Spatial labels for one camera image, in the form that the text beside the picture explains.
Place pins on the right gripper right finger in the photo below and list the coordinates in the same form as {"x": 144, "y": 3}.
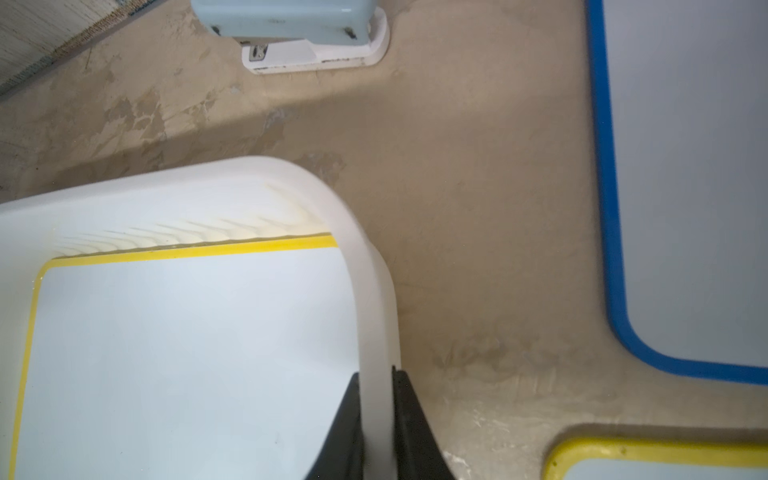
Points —
{"x": 417, "y": 452}

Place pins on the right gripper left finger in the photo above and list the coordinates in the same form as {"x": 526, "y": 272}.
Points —
{"x": 341, "y": 456}

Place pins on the yellow-framed whiteboard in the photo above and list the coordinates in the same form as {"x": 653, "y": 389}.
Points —
{"x": 625, "y": 458}
{"x": 208, "y": 362}

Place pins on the white plastic storage box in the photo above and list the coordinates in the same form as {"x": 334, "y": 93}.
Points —
{"x": 240, "y": 200}

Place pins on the blue-framed whiteboard back right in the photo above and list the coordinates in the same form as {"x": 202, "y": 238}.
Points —
{"x": 679, "y": 95}

